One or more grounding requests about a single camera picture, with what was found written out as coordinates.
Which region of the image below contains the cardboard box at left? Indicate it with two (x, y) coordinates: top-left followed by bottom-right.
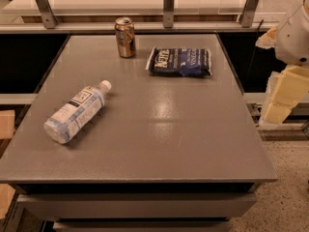
(0, 110), (15, 139)

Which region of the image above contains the orange soda can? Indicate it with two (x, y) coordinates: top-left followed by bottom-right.
(115, 16), (136, 58)

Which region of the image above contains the metal shelf bracket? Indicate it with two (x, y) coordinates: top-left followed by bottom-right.
(35, 0), (58, 29)
(163, 0), (174, 28)
(239, 0), (260, 28)

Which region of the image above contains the right metal shelf bracket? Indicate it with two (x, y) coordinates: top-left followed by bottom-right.
(239, 0), (260, 28)

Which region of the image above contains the middle metal shelf bracket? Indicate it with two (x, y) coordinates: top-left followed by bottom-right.
(163, 0), (174, 28)

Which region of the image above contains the blue chip bag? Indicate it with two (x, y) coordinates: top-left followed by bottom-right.
(146, 47), (211, 77)

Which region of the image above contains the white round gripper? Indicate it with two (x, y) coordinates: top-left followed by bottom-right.
(255, 0), (309, 124)

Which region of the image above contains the left metal shelf bracket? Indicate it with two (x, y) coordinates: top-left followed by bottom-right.
(35, 0), (58, 29)

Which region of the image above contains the black cable at right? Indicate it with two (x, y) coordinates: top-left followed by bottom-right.
(244, 18), (265, 92)

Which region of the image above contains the grey table drawer front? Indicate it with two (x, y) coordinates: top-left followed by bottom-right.
(18, 193), (257, 219)

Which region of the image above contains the clear plastic water bottle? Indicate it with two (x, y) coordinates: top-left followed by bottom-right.
(44, 80), (112, 144)

